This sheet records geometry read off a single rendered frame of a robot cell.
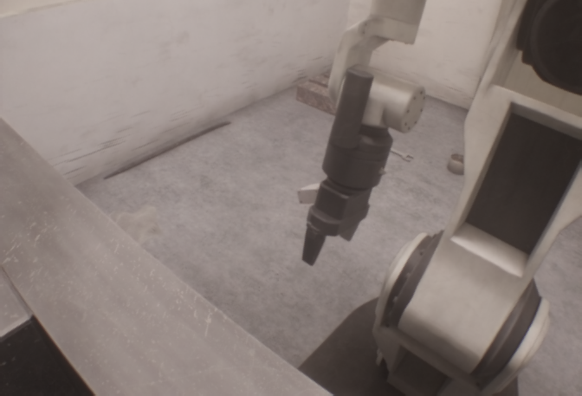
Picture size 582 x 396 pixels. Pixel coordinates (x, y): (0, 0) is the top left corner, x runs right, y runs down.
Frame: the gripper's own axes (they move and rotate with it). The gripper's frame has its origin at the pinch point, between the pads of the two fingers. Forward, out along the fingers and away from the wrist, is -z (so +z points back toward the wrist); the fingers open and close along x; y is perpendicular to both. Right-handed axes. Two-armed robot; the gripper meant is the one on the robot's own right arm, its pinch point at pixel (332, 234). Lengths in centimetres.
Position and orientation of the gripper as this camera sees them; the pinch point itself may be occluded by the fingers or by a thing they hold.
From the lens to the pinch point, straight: 63.7
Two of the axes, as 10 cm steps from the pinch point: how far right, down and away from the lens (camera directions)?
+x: -6.3, 2.3, -7.4
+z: 2.0, -8.8, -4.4
